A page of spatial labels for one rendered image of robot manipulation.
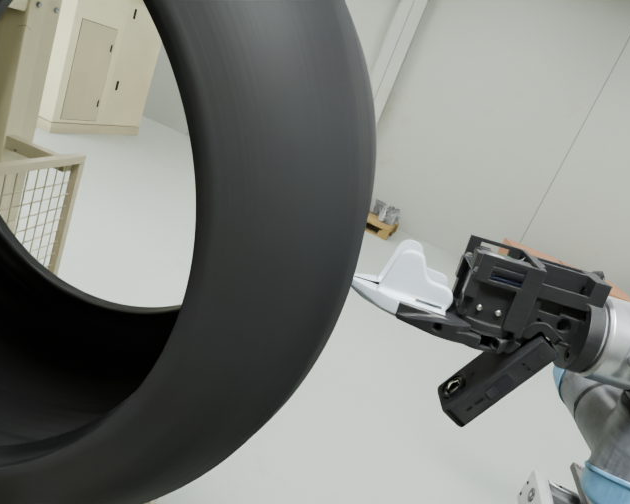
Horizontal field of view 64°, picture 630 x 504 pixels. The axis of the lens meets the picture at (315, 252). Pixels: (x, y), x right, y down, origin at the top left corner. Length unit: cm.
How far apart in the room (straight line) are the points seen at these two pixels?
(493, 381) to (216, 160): 32
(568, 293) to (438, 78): 642
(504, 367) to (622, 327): 10
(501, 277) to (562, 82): 649
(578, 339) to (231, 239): 31
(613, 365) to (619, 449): 10
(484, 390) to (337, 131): 29
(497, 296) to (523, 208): 643
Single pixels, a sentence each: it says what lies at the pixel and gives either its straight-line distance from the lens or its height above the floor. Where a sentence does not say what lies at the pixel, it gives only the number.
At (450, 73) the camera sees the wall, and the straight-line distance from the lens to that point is 684.
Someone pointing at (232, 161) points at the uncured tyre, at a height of 127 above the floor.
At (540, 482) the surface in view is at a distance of 144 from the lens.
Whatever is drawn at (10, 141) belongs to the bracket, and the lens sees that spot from 131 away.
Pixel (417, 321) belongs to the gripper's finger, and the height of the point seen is 118.
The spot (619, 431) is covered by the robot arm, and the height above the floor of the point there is 114.
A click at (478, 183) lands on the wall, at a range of 681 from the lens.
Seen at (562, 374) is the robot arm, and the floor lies 112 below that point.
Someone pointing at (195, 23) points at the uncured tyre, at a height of 133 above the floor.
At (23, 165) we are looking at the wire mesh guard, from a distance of 109.
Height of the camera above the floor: 132
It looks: 17 degrees down
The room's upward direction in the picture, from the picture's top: 22 degrees clockwise
